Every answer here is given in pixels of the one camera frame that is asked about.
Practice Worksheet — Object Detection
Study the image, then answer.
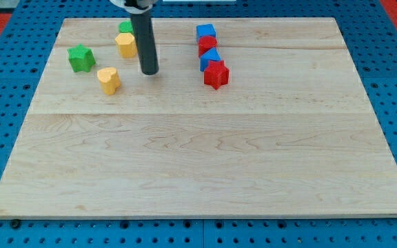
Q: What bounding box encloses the red round block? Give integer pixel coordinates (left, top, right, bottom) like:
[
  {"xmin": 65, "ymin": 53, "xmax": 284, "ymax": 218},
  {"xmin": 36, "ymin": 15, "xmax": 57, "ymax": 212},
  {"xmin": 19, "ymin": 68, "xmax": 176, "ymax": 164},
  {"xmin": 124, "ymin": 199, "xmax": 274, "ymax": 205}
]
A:
[{"xmin": 198, "ymin": 36, "xmax": 218, "ymax": 57}]

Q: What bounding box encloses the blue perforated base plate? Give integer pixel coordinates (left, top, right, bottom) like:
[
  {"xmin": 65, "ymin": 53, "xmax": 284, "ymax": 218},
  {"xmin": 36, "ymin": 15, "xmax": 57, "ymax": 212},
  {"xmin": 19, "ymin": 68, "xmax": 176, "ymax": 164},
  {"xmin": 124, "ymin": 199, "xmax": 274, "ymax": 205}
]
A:
[{"xmin": 0, "ymin": 0, "xmax": 397, "ymax": 247}]

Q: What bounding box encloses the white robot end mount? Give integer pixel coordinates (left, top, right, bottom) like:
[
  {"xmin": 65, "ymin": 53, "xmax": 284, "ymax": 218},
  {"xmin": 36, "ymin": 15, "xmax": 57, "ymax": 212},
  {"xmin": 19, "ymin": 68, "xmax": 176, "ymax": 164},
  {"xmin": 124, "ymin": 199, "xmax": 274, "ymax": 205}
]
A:
[{"xmin": 110, "ymin": 0, "xmax": 159, "ymax": 14}]

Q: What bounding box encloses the green round block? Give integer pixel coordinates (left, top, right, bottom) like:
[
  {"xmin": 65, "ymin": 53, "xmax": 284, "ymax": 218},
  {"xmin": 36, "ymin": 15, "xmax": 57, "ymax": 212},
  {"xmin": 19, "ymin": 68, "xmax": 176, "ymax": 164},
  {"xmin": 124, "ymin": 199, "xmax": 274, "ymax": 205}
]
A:
[{"xmin": 118, "ymin": 21, "xmax": 134, "ymax": 34}]

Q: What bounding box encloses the green star block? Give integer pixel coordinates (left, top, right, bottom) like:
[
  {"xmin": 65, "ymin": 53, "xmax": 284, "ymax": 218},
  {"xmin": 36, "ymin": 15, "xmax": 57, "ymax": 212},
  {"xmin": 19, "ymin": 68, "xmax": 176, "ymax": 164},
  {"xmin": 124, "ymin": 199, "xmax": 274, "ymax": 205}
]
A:
[{"xmin": 68, "ymin": 44, "xmax": 96, "ymax": 72}]

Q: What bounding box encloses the red star block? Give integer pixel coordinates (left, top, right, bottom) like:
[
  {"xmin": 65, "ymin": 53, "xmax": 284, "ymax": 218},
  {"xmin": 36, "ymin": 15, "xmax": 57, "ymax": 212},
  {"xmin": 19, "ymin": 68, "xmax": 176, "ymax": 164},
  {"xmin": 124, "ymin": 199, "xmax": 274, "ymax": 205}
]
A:
[{"xmin": 203, "ymin": 61, "xmax": 230, "ymax": 90}]

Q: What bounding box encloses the blue triangle block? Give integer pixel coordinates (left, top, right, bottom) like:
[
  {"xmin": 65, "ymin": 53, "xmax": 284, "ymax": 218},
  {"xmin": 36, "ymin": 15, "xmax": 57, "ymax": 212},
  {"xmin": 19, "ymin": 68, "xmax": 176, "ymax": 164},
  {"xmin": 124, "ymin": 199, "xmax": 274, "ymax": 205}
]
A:
[{"xmin": 200, "ymin": 48, "xmax": 221, "ymax": 72}]

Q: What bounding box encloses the yellow heart block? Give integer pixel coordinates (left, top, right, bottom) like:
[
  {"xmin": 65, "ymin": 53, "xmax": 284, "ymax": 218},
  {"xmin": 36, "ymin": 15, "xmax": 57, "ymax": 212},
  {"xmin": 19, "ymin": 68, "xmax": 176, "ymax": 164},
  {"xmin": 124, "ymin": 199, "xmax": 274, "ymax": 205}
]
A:
[{"xmin": 96, "ymin": 67, "xmax": 121, "ymax": 95}]

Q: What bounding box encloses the yellow hexagon block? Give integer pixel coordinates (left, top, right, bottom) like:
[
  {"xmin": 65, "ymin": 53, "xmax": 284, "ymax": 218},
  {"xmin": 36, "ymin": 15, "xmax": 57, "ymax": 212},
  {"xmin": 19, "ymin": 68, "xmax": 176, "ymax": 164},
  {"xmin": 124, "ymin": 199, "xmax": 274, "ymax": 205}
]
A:
[{"xmin": 115, "ymin": 33, "xmax": 137, "ymax": 59}]

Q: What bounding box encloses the light wooden board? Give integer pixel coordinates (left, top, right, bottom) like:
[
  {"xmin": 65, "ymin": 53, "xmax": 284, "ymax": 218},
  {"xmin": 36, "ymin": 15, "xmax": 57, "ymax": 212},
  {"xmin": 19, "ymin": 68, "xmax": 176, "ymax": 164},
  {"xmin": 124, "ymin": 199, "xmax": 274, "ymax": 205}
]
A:
[{"xmin": 0, "ymin": 17, "xmax": 397, "ymax": 220}]

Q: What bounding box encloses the blue cube block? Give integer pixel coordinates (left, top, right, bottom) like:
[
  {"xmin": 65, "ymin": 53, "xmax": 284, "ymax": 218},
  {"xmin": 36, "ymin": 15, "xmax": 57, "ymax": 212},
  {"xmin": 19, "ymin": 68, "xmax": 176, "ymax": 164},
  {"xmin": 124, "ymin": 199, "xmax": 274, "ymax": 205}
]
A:
[{"xmin": 196, "ymin": 23, "xmax": 216, "ymax": 42}]

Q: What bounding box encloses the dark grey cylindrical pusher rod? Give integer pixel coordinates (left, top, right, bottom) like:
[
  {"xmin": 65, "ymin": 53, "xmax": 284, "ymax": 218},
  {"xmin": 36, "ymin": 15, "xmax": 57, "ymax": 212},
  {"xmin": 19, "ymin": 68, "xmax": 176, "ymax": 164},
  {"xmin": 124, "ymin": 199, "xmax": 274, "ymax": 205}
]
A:
[{"xmin": 130, "ymin": 11, "xmax": 159, "ymax": 75}]

